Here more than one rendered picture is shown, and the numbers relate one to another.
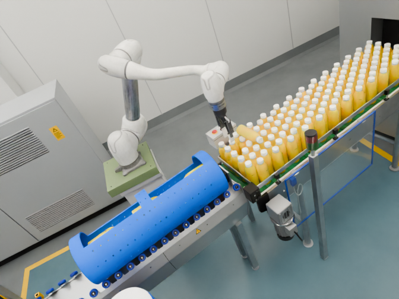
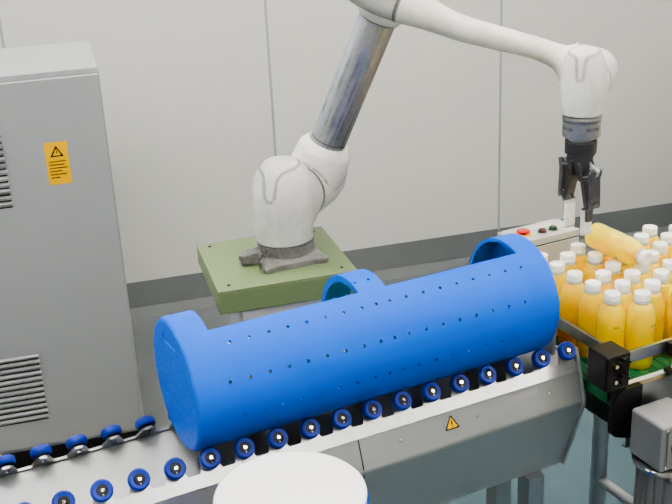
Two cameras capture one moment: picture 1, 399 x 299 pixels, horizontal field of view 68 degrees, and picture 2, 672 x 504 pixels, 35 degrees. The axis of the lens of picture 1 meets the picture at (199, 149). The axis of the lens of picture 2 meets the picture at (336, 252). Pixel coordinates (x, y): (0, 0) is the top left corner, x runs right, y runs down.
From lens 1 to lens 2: 1.17 m
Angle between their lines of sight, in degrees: 17
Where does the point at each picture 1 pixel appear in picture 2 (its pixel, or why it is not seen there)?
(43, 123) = (39, 122)
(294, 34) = not seen: outside the picture
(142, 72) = (437, 12)
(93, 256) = (227, 354)
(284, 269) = not seen: outside the picture
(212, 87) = (589, 78)
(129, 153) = (301, 216)
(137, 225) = (342, 325)
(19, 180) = not seen: outside the picture
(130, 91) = (361, 66)
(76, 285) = (113, 460)
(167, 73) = (487, 31)
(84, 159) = (87, 264)
